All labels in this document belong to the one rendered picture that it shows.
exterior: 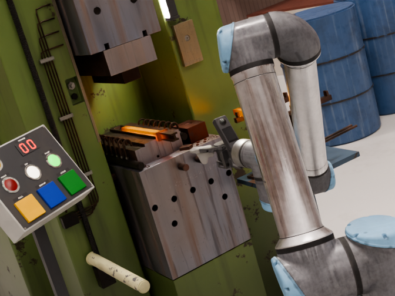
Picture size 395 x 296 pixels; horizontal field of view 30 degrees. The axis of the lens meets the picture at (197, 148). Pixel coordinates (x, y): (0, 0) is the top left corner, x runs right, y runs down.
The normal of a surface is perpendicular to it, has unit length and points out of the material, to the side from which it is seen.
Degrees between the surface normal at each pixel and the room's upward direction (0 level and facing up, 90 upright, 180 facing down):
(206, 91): 90
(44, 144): 60
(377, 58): 90
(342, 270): 67
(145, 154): 90
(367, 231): 5
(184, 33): 90
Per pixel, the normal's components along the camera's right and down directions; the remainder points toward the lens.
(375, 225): -0.19, -0.95
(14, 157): 0.57, -0.53
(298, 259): -0.44, 0.08
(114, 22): 0.51, 0.09
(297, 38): 0.38, 0.26
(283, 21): 0.21, -0.41
